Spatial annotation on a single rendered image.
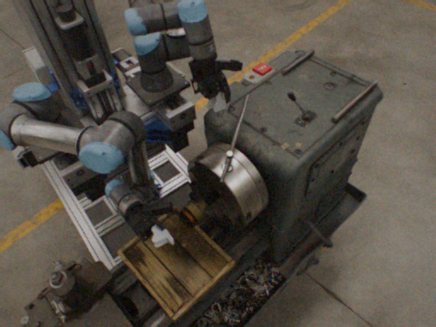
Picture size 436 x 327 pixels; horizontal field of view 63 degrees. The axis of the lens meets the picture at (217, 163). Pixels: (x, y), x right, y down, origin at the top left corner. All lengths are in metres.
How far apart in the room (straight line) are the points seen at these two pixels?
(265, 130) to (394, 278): 1.50
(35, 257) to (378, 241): 2.28
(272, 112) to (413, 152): 1.95
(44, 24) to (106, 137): 0.59
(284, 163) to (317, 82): 0.44
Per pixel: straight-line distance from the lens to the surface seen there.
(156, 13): 1.09
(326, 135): 1.29
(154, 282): 1.41
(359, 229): 2.59
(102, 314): 1.33
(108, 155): 1.09
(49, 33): 1.56
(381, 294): 2.44
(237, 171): 1.20
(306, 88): 1.47
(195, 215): 1.25
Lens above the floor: 2.17
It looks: 51 degrees down
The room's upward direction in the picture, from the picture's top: 6 degrees counter-clockwise
